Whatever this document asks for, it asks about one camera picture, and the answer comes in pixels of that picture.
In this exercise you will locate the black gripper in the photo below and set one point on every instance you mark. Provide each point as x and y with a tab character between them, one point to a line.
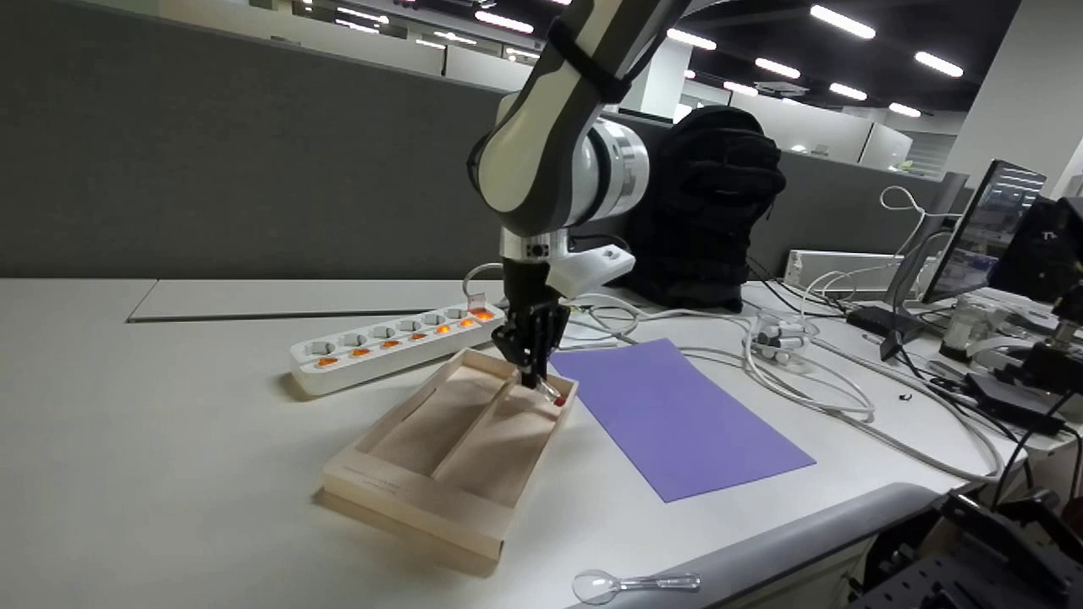
526	288

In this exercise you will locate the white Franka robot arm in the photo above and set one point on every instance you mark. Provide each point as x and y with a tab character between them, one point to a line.
543	155

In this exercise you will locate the wooden compartment tray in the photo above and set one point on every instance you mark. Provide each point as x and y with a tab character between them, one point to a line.
442	445

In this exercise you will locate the purple mat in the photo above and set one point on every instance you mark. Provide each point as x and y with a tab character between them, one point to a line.
676	425

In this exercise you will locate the white power strip orange switches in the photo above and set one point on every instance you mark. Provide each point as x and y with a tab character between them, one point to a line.
374	355

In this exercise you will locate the clear plastic adapter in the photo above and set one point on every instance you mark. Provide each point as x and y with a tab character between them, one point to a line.
779	334

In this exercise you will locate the clear plastic spoon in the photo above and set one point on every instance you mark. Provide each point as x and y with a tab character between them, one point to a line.
595	585

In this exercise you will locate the white box device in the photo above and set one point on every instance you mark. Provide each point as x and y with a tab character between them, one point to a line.
839	270

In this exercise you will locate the grey desk partition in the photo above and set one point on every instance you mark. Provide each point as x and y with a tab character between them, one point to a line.
223	169

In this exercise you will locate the ceiling light strip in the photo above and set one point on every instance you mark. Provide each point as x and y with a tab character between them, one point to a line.
839	20
938	65

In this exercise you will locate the computer monitor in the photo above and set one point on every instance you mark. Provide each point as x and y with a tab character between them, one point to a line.
993	223

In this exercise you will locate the black perforated breadboard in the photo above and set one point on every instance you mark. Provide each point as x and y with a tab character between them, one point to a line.
970	562

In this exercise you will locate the black desk equipment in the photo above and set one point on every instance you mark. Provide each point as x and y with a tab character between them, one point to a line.
1042	252

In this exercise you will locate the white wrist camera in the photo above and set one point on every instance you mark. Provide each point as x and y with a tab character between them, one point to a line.
592	267

